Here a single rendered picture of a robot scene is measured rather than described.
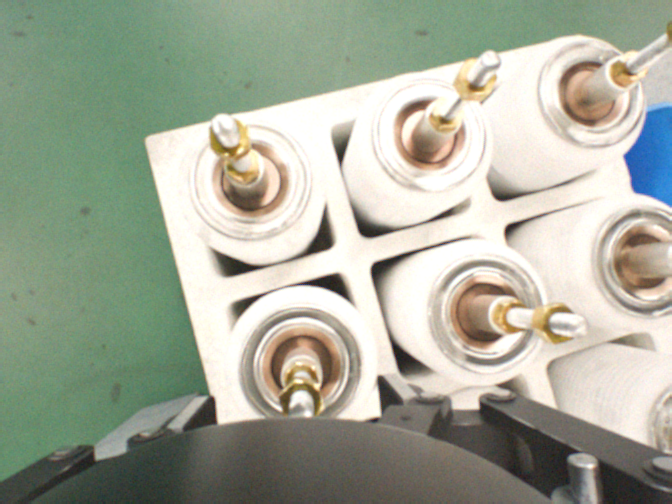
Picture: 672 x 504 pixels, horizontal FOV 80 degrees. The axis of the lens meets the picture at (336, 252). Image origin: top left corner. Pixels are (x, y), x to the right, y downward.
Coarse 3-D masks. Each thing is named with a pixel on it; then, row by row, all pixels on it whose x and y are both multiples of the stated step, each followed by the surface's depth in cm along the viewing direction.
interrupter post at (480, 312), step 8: (480, 296) 25; (488, 296) 24; (496, 296) 24; (504, 296) 23; (472, 304) 25; (480, 304) 24; (488, 304) 23; (496, 304) 23; (472, 312) 25; (480, 312) 24; (488, 312) 23; (472, 320) 25; (480, 320) 24; (488, 320) 23; (480, 328) 25; (488, 328) 23; (496, 328) 23
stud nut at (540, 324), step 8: (544, 304) 19; (552, 304) 18; (560, 304) 18; (536, 312) 19; (544, 312) 18; (552, 312) 18; (560, 312) 18; (568, 312) 18; (536, 320) 18; (544, 320) 18; (536, 328) 18; (544, 328) 18; (544, 336) 18; (552, 336) 18; (560, 336) 18; (552, 344) 18
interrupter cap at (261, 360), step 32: (288, 320) 24; (320, 320) 25; (256, 352) 24; (288, 352) 25; (320, 352) 25; (352, 352) 25; (256, 384) 24; (320, 384) 24; (352, 384) 24; (320, 416) 24
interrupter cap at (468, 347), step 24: (456, 264) 25; (480, 264) 26; (504, 264) 26; (432, 288) 25; (456, 288) 25; (480, 288) 26; (504, 288) 26; (528, 288) 26; (432, 312) 25; (456, 312) 25; (432, 336) 25; (456, 336) 25; (480, 336) 26; (504, 336) 25; (528, 336) 25; (456, 360) 25; (480, 360) 25; (504, 360) 25
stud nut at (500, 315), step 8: (504, 304) 22; (512, 304) 22; (520, 304) 22; (496, 312) 22; (504, 312) 22; (496, 320) 22; (504, 320) 22; (504, 328) 22; (512, 328) 22; (520, 328) 22
